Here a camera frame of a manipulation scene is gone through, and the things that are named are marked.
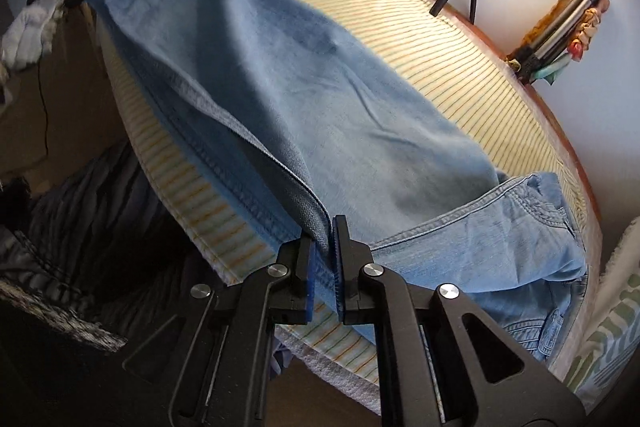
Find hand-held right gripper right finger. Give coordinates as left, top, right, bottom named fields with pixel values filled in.
left=332, top=215, right=586, bottom=427

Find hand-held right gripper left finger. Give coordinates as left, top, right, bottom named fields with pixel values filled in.
left=122, top=239, right=321, bottom=427

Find blue denim pants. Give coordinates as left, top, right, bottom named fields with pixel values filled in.
left=97, top=0, right=588, bottom=363

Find white cloth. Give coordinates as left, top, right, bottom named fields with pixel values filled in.
left=0, top=0, right=66, bottom=72

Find brown wooden cabinet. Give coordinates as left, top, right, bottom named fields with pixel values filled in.
left=0, top=0, right=136, bottom=188

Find dark striped cloth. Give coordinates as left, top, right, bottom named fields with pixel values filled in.
left=0, top=142, right=201, bottom=353

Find yellow striped bed sheet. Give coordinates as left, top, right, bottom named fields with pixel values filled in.
left=97, top=0, right=591, bottom=388

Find green patterned cloth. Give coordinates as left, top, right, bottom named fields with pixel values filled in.
left=567, top=217, right=640, bottom=408

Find colourful fabric bundle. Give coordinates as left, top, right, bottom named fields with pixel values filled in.
left=505, top=0, right=611, bottom=85

